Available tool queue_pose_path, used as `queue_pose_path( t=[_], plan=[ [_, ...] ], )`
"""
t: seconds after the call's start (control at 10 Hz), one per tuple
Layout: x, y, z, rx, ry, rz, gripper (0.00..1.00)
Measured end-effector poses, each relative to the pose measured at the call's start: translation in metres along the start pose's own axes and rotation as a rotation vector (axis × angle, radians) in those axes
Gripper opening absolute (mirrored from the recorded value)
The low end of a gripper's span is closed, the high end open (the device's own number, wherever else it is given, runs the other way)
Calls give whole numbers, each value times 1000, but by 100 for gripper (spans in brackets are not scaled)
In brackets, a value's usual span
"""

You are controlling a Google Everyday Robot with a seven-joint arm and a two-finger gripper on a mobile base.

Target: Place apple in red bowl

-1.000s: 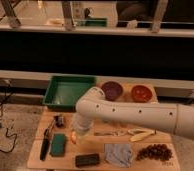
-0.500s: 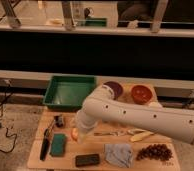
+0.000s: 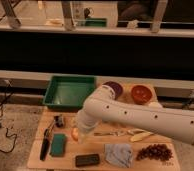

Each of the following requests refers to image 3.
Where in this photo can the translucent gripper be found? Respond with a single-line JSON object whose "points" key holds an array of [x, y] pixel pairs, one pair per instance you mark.
{"points": [[83, 136]]}

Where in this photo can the yellow red apple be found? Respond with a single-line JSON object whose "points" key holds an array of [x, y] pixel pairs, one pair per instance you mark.
{"points": [[75, 134]]}

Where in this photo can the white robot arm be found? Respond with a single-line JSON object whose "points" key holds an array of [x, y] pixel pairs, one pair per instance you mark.
{"points": [[101, 105]]}

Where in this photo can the purple bowl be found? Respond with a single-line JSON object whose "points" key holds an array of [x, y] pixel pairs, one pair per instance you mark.
{"points": [[114, 88]]}

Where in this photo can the red bowl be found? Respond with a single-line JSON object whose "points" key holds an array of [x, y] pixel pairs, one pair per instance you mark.
{"points": [[141, 94]]}

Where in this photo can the orange carrot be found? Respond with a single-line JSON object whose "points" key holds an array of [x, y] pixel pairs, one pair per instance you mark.
{"points": [[73, 122]]}

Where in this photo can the black rectangular block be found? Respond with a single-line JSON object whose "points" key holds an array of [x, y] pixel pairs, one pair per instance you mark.
{"points": [[87, 160]]}

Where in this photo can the wooden cutting board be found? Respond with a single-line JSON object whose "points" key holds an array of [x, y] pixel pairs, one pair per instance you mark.
{"points": [[94, 144]]}

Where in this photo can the green sponge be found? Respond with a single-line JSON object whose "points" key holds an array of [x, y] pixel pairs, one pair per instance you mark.
{"points": [[58, 145]]}

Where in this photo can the metal fork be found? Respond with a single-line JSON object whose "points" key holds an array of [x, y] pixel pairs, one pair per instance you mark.
{"points": [[115, 133]]}

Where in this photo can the grey blue cloth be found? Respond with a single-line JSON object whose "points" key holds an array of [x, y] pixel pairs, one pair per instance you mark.
{"points": [[119, 155]]}

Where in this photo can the green plastic tray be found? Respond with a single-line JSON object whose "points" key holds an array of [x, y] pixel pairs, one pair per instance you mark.
{"points": [[68, 92]]}

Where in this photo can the yellow banana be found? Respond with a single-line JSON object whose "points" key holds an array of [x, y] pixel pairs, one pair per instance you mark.
{"points": [[138, 135]]}

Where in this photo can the bunch of dark grapes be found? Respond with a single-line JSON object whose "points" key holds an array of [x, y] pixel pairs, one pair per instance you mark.
{"points": [[156, 151]]}

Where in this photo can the black handled knife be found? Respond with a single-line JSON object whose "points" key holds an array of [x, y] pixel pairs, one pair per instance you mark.
{"points": [[46, 142]]}

